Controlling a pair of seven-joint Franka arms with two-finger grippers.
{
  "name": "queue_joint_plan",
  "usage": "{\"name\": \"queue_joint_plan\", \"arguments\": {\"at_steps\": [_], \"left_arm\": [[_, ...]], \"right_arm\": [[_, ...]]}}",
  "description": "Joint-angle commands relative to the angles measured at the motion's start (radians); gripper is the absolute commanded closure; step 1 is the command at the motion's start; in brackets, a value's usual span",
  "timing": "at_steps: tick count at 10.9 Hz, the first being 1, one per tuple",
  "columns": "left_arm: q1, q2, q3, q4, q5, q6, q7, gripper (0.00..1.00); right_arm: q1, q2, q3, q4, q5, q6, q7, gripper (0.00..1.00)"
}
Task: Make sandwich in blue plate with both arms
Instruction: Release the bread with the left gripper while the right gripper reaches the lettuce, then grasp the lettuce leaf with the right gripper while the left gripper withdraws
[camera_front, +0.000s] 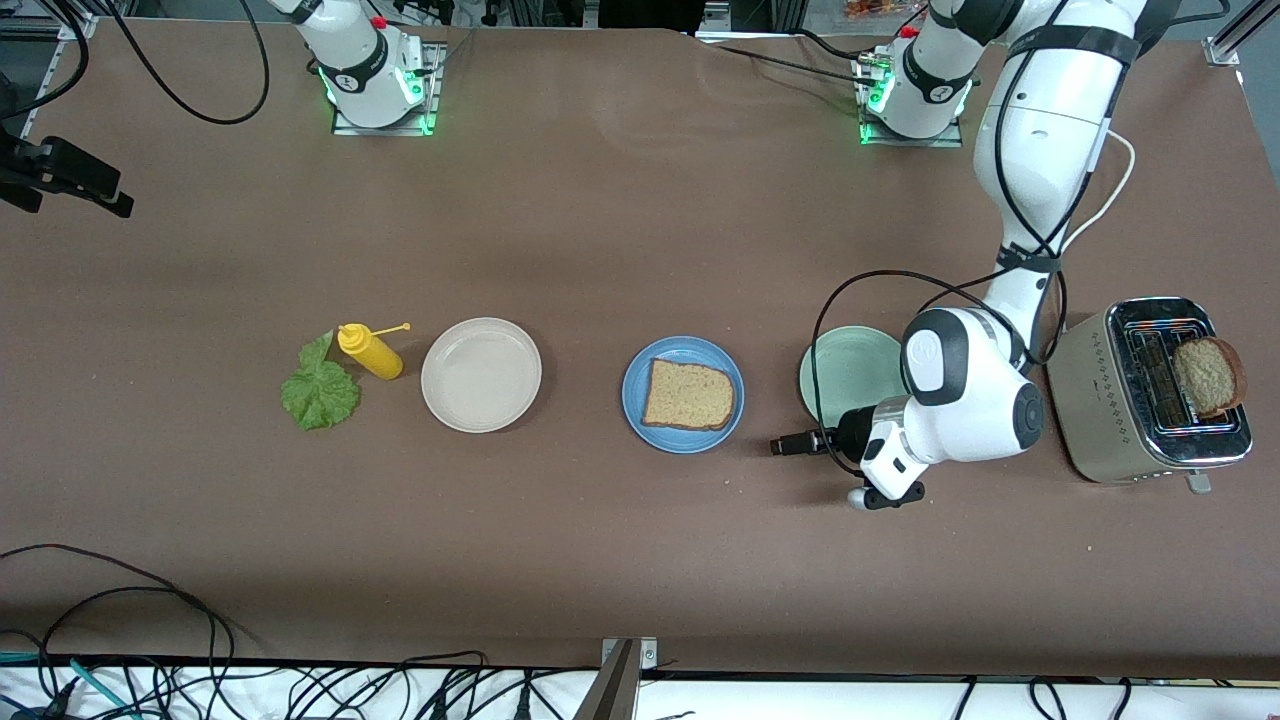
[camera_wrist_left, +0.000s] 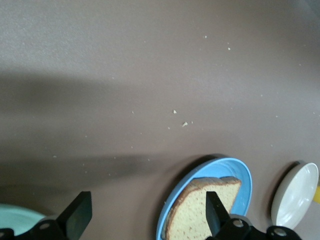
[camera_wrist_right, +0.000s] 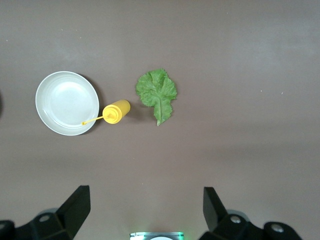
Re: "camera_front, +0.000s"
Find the brown bread slice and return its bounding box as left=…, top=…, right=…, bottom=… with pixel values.
left=1172, top=337, right=1248, bottom=419
left=641, top=358, right=737, bottom=432

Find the green lettuce leaf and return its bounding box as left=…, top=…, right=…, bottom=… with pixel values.
left=280, top=331, right=362, bottom=432

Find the yellow mustard squeeze bottle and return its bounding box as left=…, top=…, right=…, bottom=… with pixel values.
left=337, top=321, right=412, bottom=381

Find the pale green plate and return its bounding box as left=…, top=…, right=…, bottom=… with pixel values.
left=798, top=325, right=913, bottom=431

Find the blue plate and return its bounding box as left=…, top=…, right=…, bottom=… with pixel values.
left=621, top=335, right=746, bottom=455

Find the beige plate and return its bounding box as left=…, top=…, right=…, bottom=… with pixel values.
left=420, top=317, right=543, bottom=434

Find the beige chrome toaster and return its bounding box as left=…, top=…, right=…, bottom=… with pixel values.
left=1044, top=296, right=1254, bottom=494

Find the aluminium frame profile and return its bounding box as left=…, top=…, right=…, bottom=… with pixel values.
left=0, top=0, right=98, bottom=41
left=1203, top=0, right=1280, bottom=69

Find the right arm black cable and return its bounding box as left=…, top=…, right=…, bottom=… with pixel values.
left=0, top=0, right=273, bottom=126

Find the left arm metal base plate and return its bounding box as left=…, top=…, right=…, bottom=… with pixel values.
left=857, top=50, right=966, bottom=149

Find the metal frame bracket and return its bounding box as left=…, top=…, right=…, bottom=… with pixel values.
left=573, top=637, right=659, bottom=720

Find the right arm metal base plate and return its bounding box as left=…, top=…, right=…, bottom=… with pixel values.
left=330, top=42, right=446, bottom=137

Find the white toaster power cable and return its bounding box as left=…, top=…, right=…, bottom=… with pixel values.
left=1058, top=128, right=1138, bottom=336

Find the teal cable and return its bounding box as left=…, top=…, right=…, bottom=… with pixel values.
left=0, top=654, right=136, bottom=720

